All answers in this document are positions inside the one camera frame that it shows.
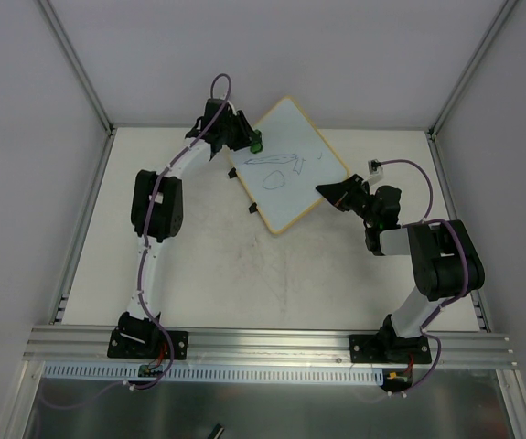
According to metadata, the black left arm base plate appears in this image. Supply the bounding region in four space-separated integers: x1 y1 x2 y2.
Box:
107 327 189 360

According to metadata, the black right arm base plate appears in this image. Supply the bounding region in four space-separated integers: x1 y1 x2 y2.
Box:
349 334 432 365

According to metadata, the right aluminium frame post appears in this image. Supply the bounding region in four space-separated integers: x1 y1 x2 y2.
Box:
427 0 520 140

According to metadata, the black board clip lower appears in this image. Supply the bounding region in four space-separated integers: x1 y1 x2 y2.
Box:
248 202 258 214

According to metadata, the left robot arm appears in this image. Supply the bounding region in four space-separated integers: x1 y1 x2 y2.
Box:
109 98 263 358

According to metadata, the green whiteboard eraser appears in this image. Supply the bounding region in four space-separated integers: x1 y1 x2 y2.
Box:
249 130 263 154

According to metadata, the aluminium frame post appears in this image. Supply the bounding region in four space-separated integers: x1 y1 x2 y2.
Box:
427 0 520 140
35 0 114 134

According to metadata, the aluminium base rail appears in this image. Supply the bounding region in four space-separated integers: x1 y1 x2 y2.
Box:
23 325 519 369

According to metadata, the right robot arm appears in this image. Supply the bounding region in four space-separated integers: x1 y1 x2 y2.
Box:
317 175 485 364

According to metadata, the left aluminium frame post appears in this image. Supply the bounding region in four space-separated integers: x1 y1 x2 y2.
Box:
35 0 114 134

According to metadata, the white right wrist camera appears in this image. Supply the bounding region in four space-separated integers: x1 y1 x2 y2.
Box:
368 159 384 182

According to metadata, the white board with yellow frame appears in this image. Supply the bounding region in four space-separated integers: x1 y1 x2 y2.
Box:
229 96 350 235

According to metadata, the white slotted cable duct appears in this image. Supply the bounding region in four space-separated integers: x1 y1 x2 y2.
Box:
42 362 384 386

